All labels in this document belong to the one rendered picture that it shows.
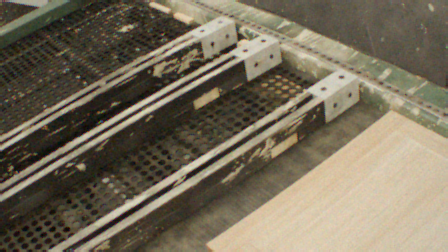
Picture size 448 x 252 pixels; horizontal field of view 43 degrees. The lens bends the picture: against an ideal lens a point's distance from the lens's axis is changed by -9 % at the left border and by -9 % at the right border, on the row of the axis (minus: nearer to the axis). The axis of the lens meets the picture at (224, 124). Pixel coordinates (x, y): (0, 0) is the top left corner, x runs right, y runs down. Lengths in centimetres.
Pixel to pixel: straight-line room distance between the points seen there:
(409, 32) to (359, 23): 27
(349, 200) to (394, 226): 12
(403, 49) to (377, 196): 134
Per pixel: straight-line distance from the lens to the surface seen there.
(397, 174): 131
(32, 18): 232
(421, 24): 251
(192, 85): 156
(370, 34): 264
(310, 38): 173
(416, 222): 121
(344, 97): 149
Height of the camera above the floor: 216
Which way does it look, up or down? 44 degrees down
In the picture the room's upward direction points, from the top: 84 degrees counter-clockwise
